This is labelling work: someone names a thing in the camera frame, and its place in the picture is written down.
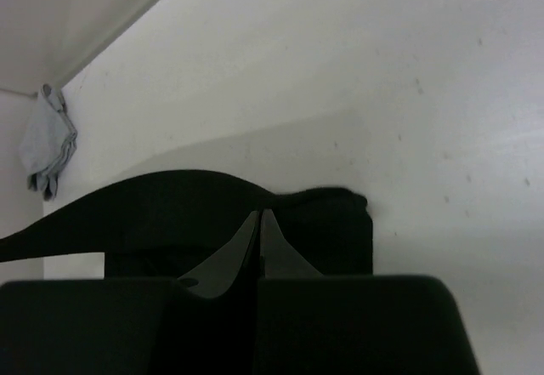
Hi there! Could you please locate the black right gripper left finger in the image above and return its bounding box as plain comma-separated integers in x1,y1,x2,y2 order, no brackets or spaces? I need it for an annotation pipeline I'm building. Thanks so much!
1,213,258,374

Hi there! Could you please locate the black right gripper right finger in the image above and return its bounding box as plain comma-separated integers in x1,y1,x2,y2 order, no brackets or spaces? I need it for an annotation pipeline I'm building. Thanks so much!
258,210,479,374

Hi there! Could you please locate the black tank top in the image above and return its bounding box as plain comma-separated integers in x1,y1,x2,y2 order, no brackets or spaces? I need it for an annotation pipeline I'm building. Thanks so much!
1,170,373,277

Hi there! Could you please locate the folded grey tank top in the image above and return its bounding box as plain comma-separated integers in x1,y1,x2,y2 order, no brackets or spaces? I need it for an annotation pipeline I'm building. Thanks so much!
19,83,77,202

